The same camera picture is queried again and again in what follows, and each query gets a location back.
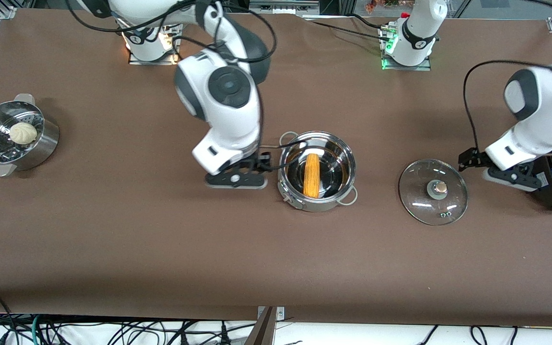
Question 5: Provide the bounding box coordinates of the glass pot lid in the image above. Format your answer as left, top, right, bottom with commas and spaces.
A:
398, 159, 469, 226

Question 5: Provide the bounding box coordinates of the yellow corn cob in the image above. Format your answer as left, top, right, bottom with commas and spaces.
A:
303, 153, 321, 198

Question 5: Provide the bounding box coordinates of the stainless steel steamer pot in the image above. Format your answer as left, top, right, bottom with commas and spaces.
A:
0, 93, 60, 178

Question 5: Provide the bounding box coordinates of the white power strip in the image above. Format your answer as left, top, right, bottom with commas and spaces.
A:
250, 0, 320, 15

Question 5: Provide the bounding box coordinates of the white steamed bun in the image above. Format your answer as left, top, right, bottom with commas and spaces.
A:
9, 122, 38, 145

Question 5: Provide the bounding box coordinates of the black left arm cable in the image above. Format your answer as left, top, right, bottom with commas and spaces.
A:
463, 0, 552, 151

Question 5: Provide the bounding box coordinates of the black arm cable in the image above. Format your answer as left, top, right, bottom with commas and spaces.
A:
65, 0, 306, 169
463, 0, 552, 151

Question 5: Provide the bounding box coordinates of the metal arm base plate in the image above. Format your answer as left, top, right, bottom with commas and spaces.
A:
380, 26, 432, 71
127, 22, 181, 65

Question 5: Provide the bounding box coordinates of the small metal table bracket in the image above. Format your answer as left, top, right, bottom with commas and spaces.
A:
257, 307, 285, 321

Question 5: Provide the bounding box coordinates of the black table cable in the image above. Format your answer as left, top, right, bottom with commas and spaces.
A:
305, 18, 392, 43
345, 12, 388, 30

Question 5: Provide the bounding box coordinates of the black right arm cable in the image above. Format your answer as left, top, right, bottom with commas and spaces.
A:
65, 0, 306, 169

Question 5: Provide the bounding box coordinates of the dark wedge post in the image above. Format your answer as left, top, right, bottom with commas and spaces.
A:
245, 307, 276, 345

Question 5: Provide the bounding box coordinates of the green floor cable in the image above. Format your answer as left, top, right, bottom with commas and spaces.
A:
30, 314, 43, 345

